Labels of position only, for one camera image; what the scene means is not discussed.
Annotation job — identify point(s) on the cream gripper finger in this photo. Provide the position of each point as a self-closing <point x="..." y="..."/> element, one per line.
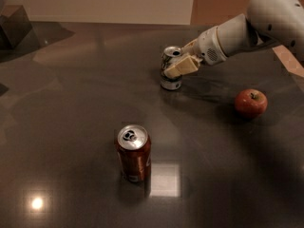
<point x="185" y="65"/>
<point x="190" y="48"/>

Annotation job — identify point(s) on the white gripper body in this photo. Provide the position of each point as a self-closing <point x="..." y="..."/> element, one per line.
<point x="205" y="46"/>

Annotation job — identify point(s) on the silver green 7up can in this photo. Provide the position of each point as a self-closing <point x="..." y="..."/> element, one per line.
<point x="169" y="57"/>

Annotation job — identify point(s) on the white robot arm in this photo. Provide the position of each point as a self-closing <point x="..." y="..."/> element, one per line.
<point x="266" y="23"/>

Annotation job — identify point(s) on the red soda can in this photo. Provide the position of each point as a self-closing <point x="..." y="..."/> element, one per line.
<point x="133" y="145"/>

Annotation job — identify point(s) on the red apple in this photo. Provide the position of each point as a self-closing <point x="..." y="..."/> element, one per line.
<point x="250" y="103"/>

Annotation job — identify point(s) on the dark brown box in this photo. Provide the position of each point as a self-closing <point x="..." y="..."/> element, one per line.
<point x="14" y="26"/>

